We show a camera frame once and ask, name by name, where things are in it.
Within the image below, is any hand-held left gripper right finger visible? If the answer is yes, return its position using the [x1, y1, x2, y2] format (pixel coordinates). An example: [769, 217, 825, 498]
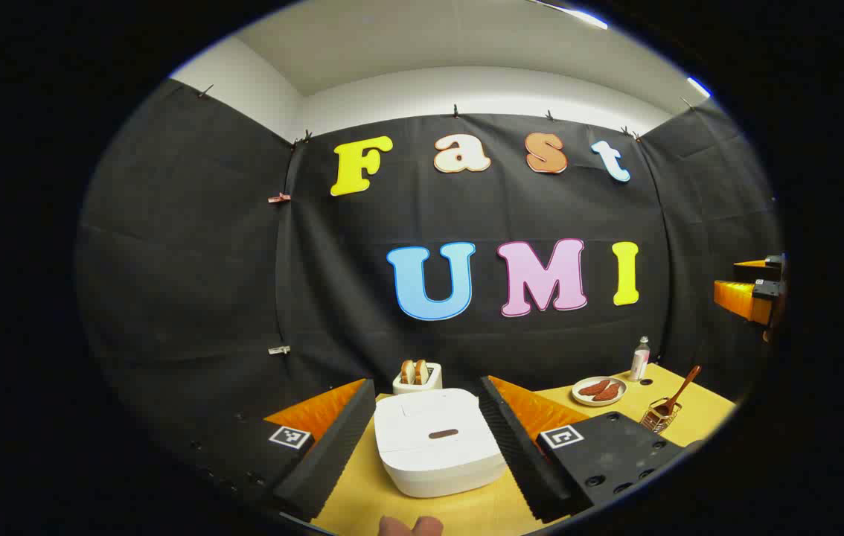
[478, 375, 703, 524]

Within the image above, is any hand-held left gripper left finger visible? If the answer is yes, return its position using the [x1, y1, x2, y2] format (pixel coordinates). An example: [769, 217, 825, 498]
[182, 378, 377, 523]

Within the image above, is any white rice cooker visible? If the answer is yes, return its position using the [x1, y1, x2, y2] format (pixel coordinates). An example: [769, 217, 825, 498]
[374, 388, 508, 499]

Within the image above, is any brown wooden spoon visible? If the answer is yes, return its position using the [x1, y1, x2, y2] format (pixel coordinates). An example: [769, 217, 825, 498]
[653, 365, 703, 418]

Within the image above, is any metal wire chopstick holder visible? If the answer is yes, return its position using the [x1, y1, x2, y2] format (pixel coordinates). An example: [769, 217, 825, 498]
[639, 398, 683, 435]

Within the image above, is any white round plate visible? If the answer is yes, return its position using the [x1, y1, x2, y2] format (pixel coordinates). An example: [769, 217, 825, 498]
[571, 376, 628, 407]

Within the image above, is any white toaster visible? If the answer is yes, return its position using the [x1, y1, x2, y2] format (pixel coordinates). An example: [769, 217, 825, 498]
[392, 363, 443, 395]

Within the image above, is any clear bottle with pink label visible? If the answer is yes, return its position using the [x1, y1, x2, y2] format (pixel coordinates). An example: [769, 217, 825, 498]
[629, 336, 650, 383]

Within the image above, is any row of small dark clips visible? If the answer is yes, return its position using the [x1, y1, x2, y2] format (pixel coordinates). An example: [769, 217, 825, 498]
[199, 84, 694, 146]

